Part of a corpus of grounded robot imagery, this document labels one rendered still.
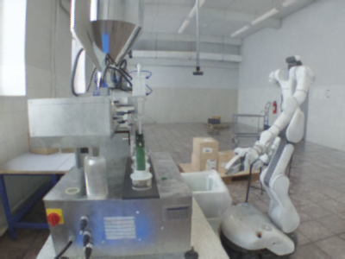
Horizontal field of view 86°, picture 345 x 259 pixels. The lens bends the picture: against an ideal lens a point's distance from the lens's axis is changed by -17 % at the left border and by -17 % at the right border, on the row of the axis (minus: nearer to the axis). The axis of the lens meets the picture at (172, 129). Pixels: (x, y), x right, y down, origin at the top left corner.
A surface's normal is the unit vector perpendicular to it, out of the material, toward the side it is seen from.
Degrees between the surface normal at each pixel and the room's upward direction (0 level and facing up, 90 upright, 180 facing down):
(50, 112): 90
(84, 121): 90
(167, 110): 90
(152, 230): 90
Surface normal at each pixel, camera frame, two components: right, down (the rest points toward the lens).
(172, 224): 0.16, 0.15
